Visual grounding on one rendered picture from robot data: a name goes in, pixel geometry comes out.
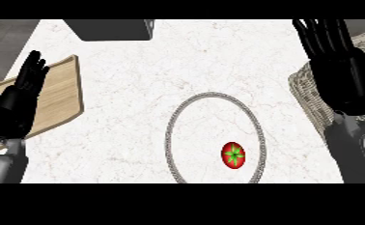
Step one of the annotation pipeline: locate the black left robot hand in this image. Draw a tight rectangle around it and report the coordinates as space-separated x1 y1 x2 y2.
0 49 51 140

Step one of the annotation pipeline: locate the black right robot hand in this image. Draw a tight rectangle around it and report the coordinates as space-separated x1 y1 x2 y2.
290 18 365 117

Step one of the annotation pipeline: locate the pale wicker basket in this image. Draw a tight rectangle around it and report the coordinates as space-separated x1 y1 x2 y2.
286 33 365 130

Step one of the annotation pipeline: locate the red tomato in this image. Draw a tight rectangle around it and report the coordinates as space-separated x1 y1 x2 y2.
220 141 246 170

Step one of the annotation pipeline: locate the pale wooden cutting board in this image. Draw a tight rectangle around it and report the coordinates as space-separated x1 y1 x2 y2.
0 54 85 150

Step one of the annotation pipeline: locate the dark grey appliance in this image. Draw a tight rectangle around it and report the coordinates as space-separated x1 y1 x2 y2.
61 18 154 42

